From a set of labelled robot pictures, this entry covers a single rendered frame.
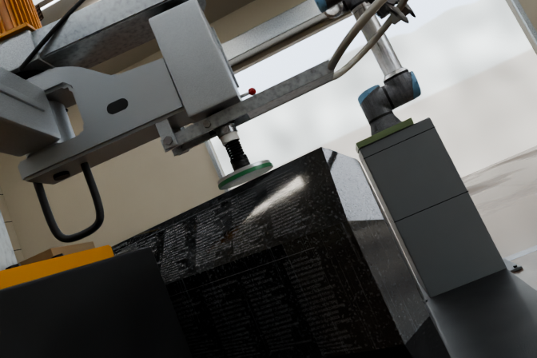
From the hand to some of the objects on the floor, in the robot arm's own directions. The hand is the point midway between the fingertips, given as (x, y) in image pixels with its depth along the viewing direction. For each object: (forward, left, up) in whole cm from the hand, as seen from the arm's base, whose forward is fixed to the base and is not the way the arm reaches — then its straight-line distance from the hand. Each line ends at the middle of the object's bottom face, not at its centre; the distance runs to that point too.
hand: (411, 17), depth 174 cm
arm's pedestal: (-77, -15, -120) cm, 143 cm away
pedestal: (+84, -145, -120) cm, 206 cm away
